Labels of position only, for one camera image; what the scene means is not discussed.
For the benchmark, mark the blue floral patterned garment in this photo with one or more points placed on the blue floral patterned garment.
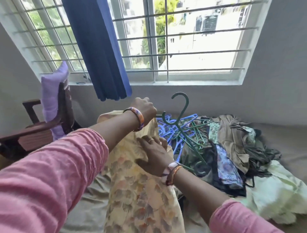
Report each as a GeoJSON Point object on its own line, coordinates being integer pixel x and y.
{"type": "Point", "coordinates": [228, 168]}

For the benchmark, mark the olive green button shirt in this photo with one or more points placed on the olive green button shirt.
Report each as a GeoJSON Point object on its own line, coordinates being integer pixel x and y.
{"type": "Point", "coordinates": [189, 156]}

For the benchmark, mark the yellow floral dress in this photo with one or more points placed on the yellow floral dress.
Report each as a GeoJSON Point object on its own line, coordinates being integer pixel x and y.
{"type": "Point", "coordinates": [134, 201]}

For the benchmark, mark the blue curtain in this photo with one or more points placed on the blue curtain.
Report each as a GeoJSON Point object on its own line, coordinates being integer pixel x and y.
{"type": "Point", "coordinates": [100, 48]}

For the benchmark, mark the light yellow shirt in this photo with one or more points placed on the light yellow shirt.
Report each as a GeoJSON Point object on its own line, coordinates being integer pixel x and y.
{"type": "Point", "coordinates": [278, 192]}

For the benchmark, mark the pile of blue hangers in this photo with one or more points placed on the pile of blue hangers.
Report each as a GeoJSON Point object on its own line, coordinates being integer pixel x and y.
{"type": "Point", "coordinates": [168, 129]}

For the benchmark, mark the person's left hand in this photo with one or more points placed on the person's left hand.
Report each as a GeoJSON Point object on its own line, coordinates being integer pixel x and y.
{"type": "Point", "coordinates": [145, 110]}

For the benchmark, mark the person's left forearm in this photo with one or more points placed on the person's left forearm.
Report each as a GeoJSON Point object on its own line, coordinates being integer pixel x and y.
{"type": "Point", "coordinates": [112, 129]}

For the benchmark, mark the navy blue shorts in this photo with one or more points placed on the navy blue shorts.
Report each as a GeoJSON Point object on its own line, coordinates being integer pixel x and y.
{"type": "Point", "coordinates": [218, 177]}

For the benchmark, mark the mint patterned clothes item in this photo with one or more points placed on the mint patterned clothes item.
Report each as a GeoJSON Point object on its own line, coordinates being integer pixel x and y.
{"type": "Point", "coordinates": [213, 132]}

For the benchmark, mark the person's right hand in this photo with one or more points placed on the person's right hand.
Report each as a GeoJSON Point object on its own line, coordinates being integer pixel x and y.
{"type": "Point", "coordinates": [153, 156]}

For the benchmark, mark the green plastic hanger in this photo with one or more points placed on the green plastic hanger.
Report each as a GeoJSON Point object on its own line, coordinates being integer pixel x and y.
{"type": "Point", "coordinates": [184, 108]}

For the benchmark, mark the bed with beige sheet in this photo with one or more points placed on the bed with beige sheet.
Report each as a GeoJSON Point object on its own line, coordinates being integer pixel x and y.
{"type": "Point", "coordinates": [283, 137]}

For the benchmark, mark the person's right forearm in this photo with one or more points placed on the person's right forearm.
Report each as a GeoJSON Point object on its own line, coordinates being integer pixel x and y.
{"type": "Point", "coordinates": [201, 194]}

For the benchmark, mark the beige garment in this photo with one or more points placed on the beige garment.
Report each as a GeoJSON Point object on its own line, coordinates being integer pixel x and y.
{"type": "Point", "coordinates": [235, 139]}

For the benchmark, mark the striped orange purple bangle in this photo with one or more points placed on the striped orange purple bangle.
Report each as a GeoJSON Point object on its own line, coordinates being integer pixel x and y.
{"type": "Point", "coordinates": [136, 115]}

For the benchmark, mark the olive green t-shirt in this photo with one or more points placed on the olive green t-shirt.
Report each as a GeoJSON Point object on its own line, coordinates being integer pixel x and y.
{"type": "Point", "coordinates": [264, 153]}

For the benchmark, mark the striped white purple bangle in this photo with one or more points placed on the striped white purple bangle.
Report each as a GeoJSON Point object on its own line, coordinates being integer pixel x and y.
{"type": "Point", "coordinates": [168, 170]}

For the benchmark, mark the dark brown armchair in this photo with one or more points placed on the dark brown armchair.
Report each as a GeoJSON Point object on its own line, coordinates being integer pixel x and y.
{"type": "Point", "coordinates": [29, 137]}

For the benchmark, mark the white framed window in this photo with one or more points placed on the white framed window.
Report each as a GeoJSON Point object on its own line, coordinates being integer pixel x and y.
{"type": "Point", "coordinates": [201, 43]}

